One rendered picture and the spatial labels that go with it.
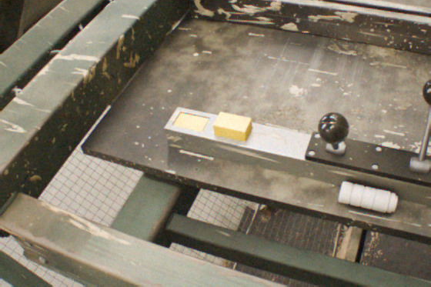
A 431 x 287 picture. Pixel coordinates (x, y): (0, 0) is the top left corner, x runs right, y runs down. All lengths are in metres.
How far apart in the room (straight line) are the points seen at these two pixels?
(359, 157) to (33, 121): 0.48
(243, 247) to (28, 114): 0.39
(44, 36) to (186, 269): 0.99
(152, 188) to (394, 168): 0.37
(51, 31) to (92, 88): 0.65
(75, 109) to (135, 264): 0.30
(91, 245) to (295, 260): 0.28
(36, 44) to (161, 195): 0.78
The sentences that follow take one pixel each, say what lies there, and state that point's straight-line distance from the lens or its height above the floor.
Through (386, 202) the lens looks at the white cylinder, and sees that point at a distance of 0.61.
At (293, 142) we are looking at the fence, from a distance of 0.64.
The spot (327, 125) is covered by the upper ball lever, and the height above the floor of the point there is 1.54.
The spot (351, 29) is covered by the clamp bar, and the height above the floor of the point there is 1.50.
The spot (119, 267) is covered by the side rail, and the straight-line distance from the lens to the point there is 0.55.
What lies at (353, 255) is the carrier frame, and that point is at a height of 0.79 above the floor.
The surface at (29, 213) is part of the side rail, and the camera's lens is 0.64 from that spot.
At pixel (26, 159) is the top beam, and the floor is 1.84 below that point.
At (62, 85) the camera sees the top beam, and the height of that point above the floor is 1.87.
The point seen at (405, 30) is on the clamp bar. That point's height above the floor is 1.42.
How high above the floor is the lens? 1.70
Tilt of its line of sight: 6 degrees down
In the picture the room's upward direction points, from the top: 56 degrees counter-clockwise
